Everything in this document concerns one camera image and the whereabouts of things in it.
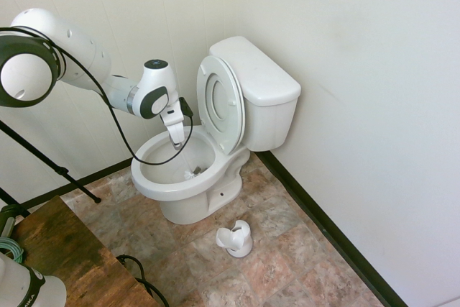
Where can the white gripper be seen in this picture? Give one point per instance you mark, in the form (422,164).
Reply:
(174,123)

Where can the white toilet brush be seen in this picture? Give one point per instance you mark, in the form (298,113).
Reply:
(189,175)

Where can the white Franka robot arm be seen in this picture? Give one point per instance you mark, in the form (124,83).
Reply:
(82,59)

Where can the white toilet bowl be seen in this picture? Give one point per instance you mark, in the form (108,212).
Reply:
(187,199)

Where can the white toilet seat with lid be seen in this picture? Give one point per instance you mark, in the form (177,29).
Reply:
(219,102)

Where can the white toilet tank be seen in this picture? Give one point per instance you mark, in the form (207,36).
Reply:
(269,123)

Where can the white toilet tank lid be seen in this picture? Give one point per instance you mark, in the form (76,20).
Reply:
(258,69)

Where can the white toilet brush holder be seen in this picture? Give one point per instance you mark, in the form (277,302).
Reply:
(235,242)

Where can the black rubber baseboard strip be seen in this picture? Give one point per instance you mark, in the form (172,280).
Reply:
(323,220)
(93,177)

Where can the brown wooden board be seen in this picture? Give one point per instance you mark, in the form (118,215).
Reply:
(79,260)

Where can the green black clamp tool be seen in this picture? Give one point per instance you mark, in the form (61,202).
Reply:
(9,219)

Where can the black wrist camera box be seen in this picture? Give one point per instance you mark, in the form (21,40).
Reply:
(185,106)

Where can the black camera tripod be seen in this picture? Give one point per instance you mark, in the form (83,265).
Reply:
(46,161)

